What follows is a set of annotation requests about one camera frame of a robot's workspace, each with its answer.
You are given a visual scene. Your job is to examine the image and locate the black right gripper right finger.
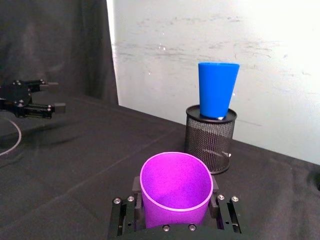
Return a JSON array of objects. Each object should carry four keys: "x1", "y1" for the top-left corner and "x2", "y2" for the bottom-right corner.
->
[{"x1": 207, "y1": 175, "x2": 243, "y2": 235}]

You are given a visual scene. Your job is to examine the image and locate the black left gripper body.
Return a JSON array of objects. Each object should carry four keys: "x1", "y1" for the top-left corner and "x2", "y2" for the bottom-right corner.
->
[{"x1": 0, "y1": 80, "x2": 33, "y2": 118}]

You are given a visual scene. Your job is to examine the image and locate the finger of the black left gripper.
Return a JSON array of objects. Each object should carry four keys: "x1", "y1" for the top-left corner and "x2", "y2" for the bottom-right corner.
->
[
  {"x1": 24, "y1": 79, "x2": 60, "y2": 95},
  {"x1": 14, "y1": 100, "x2": 67, "y2": 120}
]

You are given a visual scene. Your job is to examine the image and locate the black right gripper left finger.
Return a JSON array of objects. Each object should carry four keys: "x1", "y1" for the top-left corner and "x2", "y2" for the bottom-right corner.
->
[{"x1": 109, "y1": 175, "x2": 144, "y2": 238}]

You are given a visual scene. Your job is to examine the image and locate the purple plastic cup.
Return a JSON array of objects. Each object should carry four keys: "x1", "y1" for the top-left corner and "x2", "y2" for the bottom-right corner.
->
[{"x1": 139, "y1": 151, "x2": 214, "y2": 229}]

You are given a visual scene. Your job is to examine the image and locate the black hanging curtain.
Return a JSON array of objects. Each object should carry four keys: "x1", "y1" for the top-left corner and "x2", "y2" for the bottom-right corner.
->
[{"x1": 0, "y1": 0, "x2": 120, "y2": 105}]

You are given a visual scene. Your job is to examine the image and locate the black table cloth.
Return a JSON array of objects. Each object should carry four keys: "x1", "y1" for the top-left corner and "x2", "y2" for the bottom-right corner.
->
[{"x1": 0, "y1": 92, "x2": 320, "y2": 240}]

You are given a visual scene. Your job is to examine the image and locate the black mesh pen holder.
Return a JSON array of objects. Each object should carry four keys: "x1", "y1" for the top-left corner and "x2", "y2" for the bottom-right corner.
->
[{"x1": 184, "y1": 104, "x2": 238, "y2": 175}]

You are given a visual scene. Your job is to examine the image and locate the blue plastic cup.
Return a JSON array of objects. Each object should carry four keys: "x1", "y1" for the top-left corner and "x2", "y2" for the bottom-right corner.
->
[{"x1": 198, "y1": 61, "x2": 241, "y2": 119}]

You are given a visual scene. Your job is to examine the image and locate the thin white cable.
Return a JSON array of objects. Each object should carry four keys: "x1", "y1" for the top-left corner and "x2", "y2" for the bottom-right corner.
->
[{"x1": 0, "y1": 116, "x2": 22, "y2": 157}]

